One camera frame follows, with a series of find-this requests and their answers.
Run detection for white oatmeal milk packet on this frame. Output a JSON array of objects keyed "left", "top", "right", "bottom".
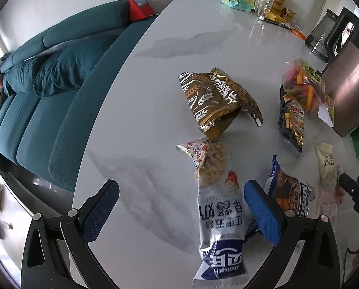
[{"left": 176, "top": 138, "right": 247, "bottom": 288}]

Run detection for cream white snack packet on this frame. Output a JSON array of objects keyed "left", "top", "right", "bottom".
[{"left": 315, "top": 143, "right": 335, "bottom": 190}]

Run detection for clear bag colourful veggie sticks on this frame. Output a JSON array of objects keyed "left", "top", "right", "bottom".
[{"left": 282, "top": 58, "right": 335, "bottom": 127}]

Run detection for red smart display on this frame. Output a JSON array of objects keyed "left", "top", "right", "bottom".
[{"left": 128, "top": 0, "right": 155, "bottom": 22}]

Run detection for brown gold wheat snack bag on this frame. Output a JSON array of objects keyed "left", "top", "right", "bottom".
[{"left": 178, "top": 68, "right": 263, "bottom": 141}]

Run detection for teal sofa pillow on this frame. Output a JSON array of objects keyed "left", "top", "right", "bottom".
[{"left": 33, "top": 35, "right": 117, "bottom": 98}]

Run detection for blue brown Nutty snack bag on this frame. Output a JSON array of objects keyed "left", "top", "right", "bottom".
[{"left": 243, "top": 155, "right": 315, "bottom": 245}]

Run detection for teal sofa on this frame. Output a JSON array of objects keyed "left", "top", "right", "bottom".
[{"left": 0, "top": 0, "right": 154, "bottom": 191}]

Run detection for black gold Danisa cookie bag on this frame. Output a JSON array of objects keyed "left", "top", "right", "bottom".
[{"left": 278, "top": 86, "right": 305, "bottom": 154}]

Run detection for clear glass jar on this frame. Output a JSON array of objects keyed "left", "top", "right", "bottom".
[{"left": 253, "top": 0, "right": 274, "bottom": 17}]

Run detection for pink white cartoon snack packet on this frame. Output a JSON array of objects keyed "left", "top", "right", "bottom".
[{"left": 317, "top": 165, "right": 345, "bottom": 225}]

